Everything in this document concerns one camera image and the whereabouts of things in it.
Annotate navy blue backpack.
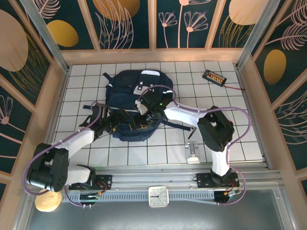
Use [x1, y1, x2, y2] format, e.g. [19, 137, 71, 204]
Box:
[83, 69, 192, 142]

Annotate black charger box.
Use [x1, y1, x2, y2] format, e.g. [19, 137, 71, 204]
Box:
[202, 69, 227, 86]

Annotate white square clock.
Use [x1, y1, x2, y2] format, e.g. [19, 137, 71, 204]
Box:
[148, 185, 170, 207]

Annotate aluminium mounting rail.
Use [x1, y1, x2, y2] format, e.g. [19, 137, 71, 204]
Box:
[24, 167, 283, 191]

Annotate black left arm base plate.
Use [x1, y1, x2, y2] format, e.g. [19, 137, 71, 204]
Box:
[69, 174, 113, 191]

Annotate grey slotted cable duct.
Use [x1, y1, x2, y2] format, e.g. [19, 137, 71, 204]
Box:
[61, 191, 216, 204]

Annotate black adapter board with wires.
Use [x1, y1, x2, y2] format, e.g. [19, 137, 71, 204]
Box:
[214, 190, 241, 204]
[79, 192, 103, 204]

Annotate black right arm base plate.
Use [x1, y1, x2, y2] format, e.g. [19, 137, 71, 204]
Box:
[196, 172, 240, 189]

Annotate red wire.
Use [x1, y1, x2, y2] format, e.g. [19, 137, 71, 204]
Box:
[224, 83, 246, 91]

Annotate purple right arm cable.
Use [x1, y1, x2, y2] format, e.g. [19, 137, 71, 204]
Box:
[138, 85, 251, 207]

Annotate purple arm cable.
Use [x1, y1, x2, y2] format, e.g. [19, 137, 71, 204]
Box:
[22, 102, 101, 207]
[138, 85, 251, 207]

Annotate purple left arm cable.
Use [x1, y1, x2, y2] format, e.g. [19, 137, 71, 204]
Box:
[22, 102, 101, 207]

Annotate aluminium frame post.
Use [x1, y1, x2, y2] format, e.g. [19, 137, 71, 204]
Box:
[19, 0, 71, 72]
[236, 0, 281, 70]

